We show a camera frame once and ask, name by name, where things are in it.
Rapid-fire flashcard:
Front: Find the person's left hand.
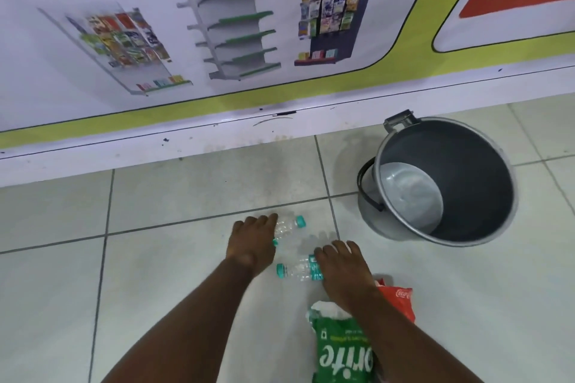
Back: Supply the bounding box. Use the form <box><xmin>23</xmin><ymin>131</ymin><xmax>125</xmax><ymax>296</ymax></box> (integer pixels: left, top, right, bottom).
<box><xmin>226</xmin><ymin>213</ymin><xmax>279</xmax><ymax>278</ymax></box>

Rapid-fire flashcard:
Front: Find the person's right hand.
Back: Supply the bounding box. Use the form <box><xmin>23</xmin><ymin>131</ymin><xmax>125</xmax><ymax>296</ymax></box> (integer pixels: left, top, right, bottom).
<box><xmin>314</xmin><ymin>240</ymin><xmax>381</xmax><ymax>312</ymax></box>

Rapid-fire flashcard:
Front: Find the clear bottle with teal cap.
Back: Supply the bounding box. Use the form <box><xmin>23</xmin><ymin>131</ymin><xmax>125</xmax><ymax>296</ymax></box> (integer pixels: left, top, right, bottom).
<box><xmin>276</xmin><ymin>254</ymin><xmax>325</xmax><ymax>283</ymax></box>
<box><xmin>272</xmin><ymin>214</ymin><xmax>307</xmax><ymax>247</ymax></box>

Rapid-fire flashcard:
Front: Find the person's left forearm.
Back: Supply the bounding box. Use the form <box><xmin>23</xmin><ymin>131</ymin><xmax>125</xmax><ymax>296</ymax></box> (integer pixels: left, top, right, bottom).
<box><xmin>101</xmin><ymin>256</ymin><xmax>271</xmax><ymax>383</ymax></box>

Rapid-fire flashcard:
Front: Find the person's right forearm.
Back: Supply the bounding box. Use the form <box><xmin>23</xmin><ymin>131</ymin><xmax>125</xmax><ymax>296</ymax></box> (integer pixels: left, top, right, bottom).
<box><xmin>330</xmin><ymin>285</ymin><xmax>485</xmax><ymax>383</ymax></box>

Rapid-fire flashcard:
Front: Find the red crumpled plastic bottle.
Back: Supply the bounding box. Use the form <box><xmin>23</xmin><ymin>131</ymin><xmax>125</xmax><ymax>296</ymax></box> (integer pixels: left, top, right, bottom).
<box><xmin>374</xmin><ymin>278</ymin><xmax>415</xmax><ymax>323</ymax></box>

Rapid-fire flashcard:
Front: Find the green crumpled plastic bottle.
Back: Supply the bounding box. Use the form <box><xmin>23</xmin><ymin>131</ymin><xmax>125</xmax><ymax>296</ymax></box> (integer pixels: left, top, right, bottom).
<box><xmin>307</xmin><ymin>301</ymin><xmax>377</xmax><ymax>383</ymax></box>

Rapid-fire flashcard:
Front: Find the grey metal bucket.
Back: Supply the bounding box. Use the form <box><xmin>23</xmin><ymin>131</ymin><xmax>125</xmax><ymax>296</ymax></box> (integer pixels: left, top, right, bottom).
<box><xmin>357</xmin><ymin>110</ymin><xmax>518</xmax><ymax>248</ymax></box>

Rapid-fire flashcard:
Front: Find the black bucket handle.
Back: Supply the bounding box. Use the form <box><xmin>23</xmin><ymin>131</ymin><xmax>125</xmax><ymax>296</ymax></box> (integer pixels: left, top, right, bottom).
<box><xmin>357</xmin><ymin>156</ymin><xmax>388</xmax><ymax>214</ymax></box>

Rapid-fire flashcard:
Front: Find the printed wall banner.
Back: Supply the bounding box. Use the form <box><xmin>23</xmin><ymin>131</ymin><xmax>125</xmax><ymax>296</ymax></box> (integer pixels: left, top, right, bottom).
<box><xmin>0</xmin><ymin>0</ymin><xmax>575</xmax><ymax>159</ymax></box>

